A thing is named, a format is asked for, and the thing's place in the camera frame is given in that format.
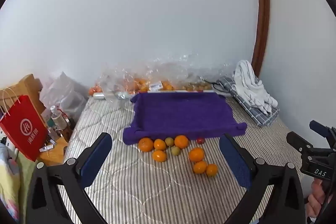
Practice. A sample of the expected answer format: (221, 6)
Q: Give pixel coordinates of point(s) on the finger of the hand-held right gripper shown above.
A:
(317, 127)
(296, 140)

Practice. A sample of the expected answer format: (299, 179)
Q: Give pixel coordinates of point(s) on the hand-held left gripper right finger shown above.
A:
(236, 161)

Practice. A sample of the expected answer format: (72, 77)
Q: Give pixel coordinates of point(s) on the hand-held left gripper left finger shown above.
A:
(95, 158)

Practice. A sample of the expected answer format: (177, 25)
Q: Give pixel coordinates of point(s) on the mandarin orange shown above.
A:
(91, 91)
(159, 144)
(196, 154)
(145, 144)
(211, 170)
(181, 141)
(159, 156)
(98, 88)
(200, 167)

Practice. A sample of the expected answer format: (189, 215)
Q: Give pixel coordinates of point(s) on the purple towel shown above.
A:
(181, 113)

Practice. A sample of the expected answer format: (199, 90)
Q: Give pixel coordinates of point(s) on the person's right hand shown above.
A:
(315, 200)

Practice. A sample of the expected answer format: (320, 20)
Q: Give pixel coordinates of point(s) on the dark brown bottle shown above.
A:
(67, 129)

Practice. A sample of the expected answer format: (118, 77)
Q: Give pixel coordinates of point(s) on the small red tomato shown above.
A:
(200, 140)

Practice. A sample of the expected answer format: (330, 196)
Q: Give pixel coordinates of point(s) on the grey plaid cloth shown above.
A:
(262, 116)

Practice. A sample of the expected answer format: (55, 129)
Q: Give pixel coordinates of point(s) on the wooden nightstand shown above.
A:
(53, 154)

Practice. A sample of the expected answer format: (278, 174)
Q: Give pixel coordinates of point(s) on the striped quilted mattress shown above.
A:
(131, 187)

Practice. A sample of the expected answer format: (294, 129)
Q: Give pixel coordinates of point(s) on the small white tubes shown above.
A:
(48, 146)

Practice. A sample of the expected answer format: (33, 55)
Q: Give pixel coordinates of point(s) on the clear bottle white cap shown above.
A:
(56, 116)

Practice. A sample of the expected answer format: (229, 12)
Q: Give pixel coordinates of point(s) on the small green fruit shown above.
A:
(169, 141)
(175, 151)

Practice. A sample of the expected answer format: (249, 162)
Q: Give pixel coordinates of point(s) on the silver can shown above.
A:
(99, 96)

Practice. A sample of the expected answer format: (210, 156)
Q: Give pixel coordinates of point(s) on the white striped towel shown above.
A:
(252, 87)

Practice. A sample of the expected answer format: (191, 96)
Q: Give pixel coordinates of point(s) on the grey plastic bag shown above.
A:
(63, 92)

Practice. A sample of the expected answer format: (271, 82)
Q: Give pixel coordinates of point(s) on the red paper bag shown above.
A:
(25, 129)

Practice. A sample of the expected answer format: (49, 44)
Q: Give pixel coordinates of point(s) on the tray of brown longans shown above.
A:
(197, 86)

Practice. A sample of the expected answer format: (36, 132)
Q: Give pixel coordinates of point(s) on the pile of bagged oranges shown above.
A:
(141, 85)

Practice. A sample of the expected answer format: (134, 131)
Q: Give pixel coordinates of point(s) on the yellow green cloth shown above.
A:
(11, 182)

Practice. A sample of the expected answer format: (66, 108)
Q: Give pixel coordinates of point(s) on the clear plastic bag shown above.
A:
(170, 71)

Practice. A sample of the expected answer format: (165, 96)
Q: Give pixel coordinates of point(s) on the brown wooden door frame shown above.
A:
(262, 11)

